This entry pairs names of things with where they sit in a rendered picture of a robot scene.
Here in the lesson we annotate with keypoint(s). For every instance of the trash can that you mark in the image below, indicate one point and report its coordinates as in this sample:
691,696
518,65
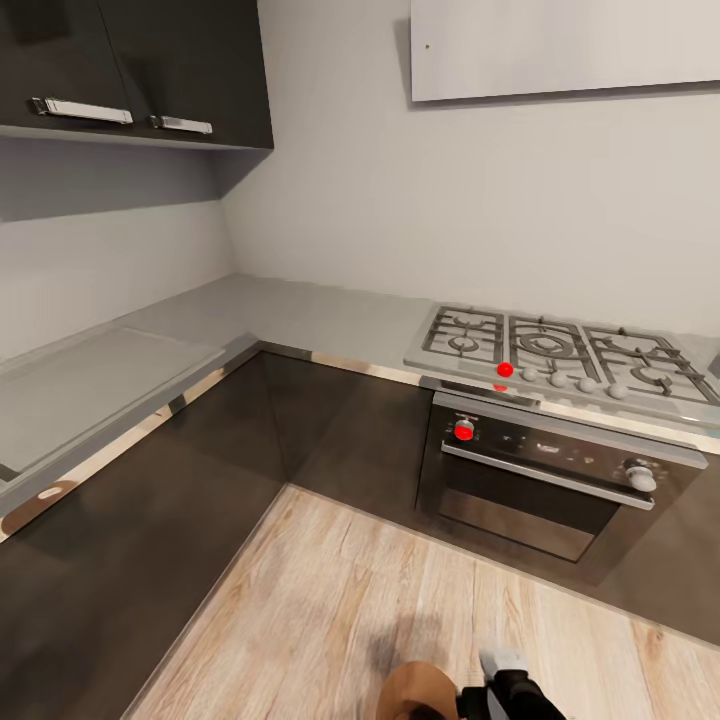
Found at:
418,691

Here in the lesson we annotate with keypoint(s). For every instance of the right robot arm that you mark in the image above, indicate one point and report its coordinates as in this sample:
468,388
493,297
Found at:
508,694

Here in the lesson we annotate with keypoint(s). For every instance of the cabinet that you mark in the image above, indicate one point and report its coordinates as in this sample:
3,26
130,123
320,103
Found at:
185,74

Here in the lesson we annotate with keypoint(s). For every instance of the range hood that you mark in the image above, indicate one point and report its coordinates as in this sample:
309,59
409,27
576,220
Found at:
477,48

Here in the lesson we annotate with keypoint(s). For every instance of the burner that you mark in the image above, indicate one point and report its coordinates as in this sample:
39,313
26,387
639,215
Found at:
633,369

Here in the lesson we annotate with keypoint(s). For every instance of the drop in sink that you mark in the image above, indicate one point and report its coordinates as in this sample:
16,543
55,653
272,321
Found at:
55,403

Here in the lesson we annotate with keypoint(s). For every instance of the oven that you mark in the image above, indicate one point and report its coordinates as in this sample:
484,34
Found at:
562,495

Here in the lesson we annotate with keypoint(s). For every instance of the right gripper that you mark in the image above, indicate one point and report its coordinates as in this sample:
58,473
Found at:
473,705

